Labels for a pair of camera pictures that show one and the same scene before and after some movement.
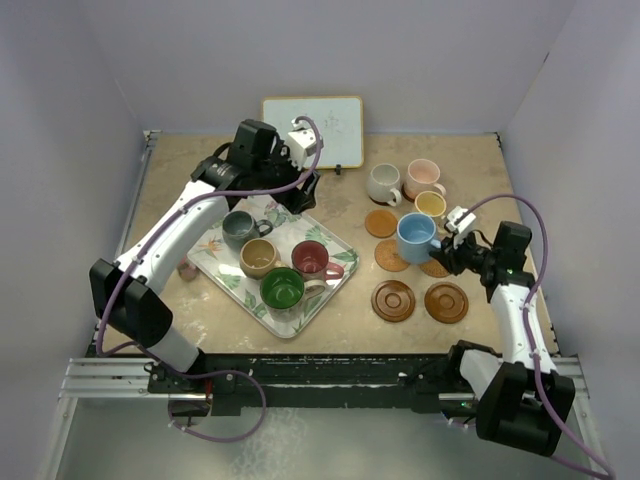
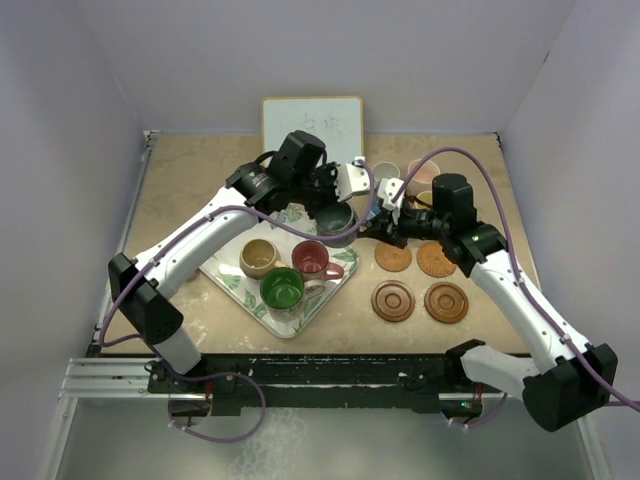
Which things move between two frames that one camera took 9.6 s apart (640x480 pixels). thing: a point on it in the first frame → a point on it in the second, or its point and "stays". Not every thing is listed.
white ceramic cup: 383,183 stays
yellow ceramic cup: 432,203 stays
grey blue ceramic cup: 238,226 → 335,219
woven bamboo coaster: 387,256 stays
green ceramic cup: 282,291 stays
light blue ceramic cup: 414,237 → 375,209
